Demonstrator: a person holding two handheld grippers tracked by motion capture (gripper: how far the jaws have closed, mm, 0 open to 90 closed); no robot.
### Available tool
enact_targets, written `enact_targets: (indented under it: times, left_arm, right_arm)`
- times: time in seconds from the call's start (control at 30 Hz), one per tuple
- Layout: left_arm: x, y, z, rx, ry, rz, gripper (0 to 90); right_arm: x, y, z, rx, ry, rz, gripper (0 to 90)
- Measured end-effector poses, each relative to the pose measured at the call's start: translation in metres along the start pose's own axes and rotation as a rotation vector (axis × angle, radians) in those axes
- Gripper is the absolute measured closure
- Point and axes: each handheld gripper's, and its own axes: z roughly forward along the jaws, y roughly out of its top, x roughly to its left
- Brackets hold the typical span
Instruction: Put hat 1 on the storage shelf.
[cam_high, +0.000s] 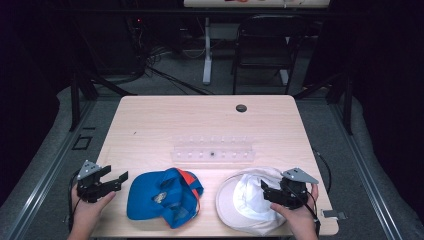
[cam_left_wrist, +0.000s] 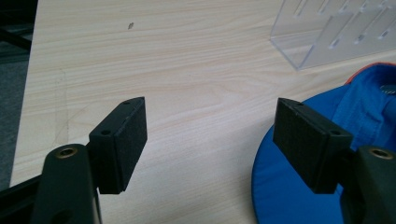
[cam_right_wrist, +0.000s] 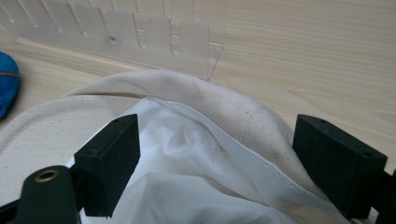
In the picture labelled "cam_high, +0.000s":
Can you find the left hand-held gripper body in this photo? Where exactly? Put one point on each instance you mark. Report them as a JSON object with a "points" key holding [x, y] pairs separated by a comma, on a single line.
{"points": [[89, 186]]}

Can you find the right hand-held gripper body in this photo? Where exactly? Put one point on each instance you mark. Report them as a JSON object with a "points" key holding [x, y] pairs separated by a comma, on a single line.
{"points": [[295, 191]]}

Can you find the white cap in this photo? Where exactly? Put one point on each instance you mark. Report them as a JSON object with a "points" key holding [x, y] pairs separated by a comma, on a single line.
{"points": [[245, 203]]}

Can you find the blue and orange cap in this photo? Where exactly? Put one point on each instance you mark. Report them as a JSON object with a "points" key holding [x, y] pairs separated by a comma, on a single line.
{"points": [[146, 196]]}

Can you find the clear acrylic slotted rack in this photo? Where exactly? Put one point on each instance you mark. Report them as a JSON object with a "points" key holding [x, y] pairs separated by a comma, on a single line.
{"points": [[213, 154]]}

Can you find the person's left hand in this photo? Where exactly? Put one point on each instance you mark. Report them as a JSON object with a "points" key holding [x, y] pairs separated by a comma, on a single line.
{"points": [[86, 213]]}

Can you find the person's right hand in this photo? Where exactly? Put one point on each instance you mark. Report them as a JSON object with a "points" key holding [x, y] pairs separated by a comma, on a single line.
{"points": [[301, 220]]}

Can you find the round grey table grommet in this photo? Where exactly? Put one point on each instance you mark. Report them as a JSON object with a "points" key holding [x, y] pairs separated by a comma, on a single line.
{"points": [[241, 108]]}

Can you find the black folding chair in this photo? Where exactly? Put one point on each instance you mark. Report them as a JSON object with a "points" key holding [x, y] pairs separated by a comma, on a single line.
{"points": [[266, 50]]}

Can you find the white desk leg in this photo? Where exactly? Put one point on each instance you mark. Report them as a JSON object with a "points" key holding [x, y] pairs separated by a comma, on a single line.
{"points": [[207, 56]]}

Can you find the white desk top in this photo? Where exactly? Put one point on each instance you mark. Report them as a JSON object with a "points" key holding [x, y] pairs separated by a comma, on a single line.
{"points": [[256, 3]]}

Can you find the aluminium floor rail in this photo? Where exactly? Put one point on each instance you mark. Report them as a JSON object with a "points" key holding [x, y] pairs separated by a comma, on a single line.
{"points": [[370, 186], [50, 173]]}

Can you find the black metal frame post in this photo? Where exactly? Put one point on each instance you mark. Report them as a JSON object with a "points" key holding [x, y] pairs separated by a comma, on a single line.
{"points": [[347, 106], [75, 103]]}

